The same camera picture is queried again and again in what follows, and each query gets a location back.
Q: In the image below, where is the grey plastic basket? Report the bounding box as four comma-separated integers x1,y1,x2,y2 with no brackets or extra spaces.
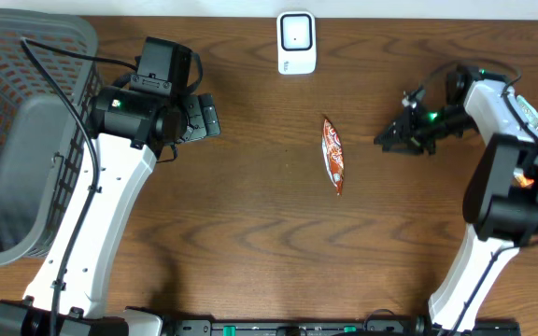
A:
0,9,102,266

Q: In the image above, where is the small orange tissue box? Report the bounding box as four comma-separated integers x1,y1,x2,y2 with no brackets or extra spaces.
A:
513,168,534,189

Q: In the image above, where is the green snack packet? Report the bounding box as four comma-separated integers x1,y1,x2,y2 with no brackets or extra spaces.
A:
516,95,538,128

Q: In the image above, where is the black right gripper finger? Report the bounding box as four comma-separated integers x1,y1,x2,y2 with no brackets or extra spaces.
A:
382,143,421,154
374,121,402,145

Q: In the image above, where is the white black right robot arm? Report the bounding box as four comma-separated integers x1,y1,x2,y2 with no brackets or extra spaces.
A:
374,60,538,335

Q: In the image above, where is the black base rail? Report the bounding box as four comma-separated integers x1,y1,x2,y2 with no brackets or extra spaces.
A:
170,318,522,336

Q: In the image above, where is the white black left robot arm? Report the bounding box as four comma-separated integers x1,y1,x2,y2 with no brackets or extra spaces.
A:
0,37,220,335

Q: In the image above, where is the orange candy wrapper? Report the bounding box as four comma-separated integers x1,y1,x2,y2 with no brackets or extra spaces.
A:
321,118,344,196

